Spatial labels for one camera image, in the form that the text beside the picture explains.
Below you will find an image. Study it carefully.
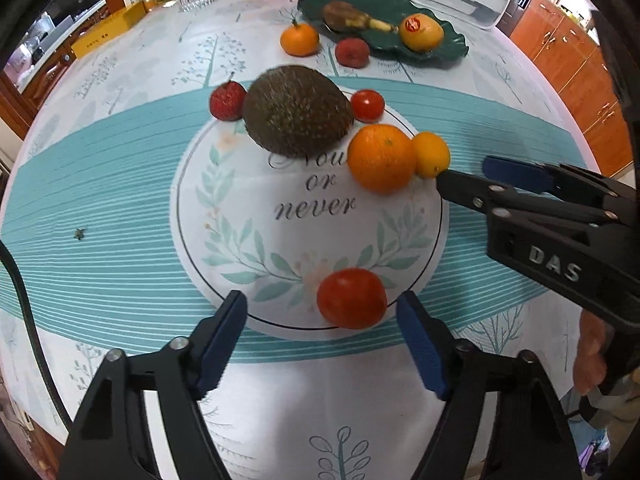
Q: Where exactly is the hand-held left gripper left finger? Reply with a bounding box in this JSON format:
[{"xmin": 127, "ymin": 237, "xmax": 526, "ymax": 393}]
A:
[{"xmin": 57, "ymin": 290, "xmax": 249, "ymax": 480}]

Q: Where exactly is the tree-print teal tablecloth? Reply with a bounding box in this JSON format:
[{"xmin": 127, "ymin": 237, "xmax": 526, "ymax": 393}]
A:
[{"xmin": 0, "ymin": 0, "xmax": 601, "ymax": 480}]

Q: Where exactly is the brown overripe banana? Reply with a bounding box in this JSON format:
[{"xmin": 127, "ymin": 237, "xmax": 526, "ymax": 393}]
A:
[{"xmin": 322, "ymin": 2, "xmax": 401, "ymax": 35}]

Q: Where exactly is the red peach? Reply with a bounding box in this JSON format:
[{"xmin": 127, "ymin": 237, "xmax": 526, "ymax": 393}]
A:
[{"xmin": 334, "ymin": 37, "xmax": 371, "ymax": 68}]

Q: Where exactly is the yellow cardboard box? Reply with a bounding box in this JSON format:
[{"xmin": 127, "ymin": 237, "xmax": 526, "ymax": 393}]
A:
[{"xmin": 71, "ymin": 0, "xmax": 146, "ymax": 59}]

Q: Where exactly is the yellow lemon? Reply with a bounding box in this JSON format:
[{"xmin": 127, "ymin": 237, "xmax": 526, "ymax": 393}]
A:
[{"xmin": 411, "ymin": 131, "xmax": 451, "ymax": 179}]

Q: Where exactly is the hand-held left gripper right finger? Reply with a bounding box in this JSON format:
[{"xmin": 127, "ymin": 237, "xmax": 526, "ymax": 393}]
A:
[{"xmin": 396, "ymin": 290, "xmax": 583, "ymax": 480}]

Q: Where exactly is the red tomato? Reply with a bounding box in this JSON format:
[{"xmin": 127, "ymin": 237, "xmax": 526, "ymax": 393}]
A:
[
  {"xmin": 317, "ymin": 268, "xmax": 388, "ymax": 331},
  {"xmin": 350, "ymin": 89, "xmax": 386, "ymax": 123}
]

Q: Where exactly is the black cable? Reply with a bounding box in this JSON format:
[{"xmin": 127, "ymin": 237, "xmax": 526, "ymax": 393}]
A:
[{"xmin": 0, "ymin": 240, "xmax": 73, "ymax": 431}]

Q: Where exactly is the yellow orange with red sticker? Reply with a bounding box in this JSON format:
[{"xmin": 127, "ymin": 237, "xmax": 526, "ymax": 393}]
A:
[{"xmin": 398, "ymin": 14, "xmax": 445, "ymax": 52}]

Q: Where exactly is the orange wooden cabinet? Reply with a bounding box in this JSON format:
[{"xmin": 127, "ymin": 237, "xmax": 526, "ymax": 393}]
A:
[{"xmin": 510, "ymin": 0, "xmax": 636, "ymax": 176}]

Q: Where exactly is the orange tangerine with stem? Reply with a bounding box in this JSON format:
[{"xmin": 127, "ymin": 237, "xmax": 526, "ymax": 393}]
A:
[{"xmin": 279, "ymin": 15, "xmax": 320, "ymax": 57}]

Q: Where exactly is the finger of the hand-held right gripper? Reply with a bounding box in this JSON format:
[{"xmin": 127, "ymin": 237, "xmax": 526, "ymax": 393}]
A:
[
  {"xmin": 437, "ymin": 168, "xmax": 625, "ymax": 228},
  {"xmin": 483, "ymin": 156, "xmax": 640, "ymax": 211}
]

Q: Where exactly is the small dark red fruit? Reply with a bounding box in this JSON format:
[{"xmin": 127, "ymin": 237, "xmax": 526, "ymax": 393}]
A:
[{"xmin": 209, "ymin": 74, "xmax": 247, "ymax": 122}]

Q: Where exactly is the green leaf-shaped plate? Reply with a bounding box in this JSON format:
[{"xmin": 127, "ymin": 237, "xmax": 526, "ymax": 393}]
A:
[{"xmin": 298, "ymin": 0, "xmax": 470, "ymax": 67}]

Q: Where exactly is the wooden sideboard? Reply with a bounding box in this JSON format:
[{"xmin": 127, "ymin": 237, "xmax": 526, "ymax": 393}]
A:
[{"xmin": 0, "ymin": 0, "xmax": 108, "ymax": 136}]

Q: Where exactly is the person's right hand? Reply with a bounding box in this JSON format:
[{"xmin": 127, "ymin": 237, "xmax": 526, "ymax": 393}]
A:
[{"xmin": 572, "ymin": 307, "xmax": 609, "ymax": 397}]

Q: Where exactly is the large orange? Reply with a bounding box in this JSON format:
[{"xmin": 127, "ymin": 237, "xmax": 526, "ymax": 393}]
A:
[{"xmin": 347, "ymin": 124, "xmax": 418, "ymax": 195}]

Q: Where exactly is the dark brown avocado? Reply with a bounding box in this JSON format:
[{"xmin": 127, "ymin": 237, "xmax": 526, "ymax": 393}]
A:
[{"xmin": 242, "ymin": 65, "xmax": 355, "ymax": 155}]

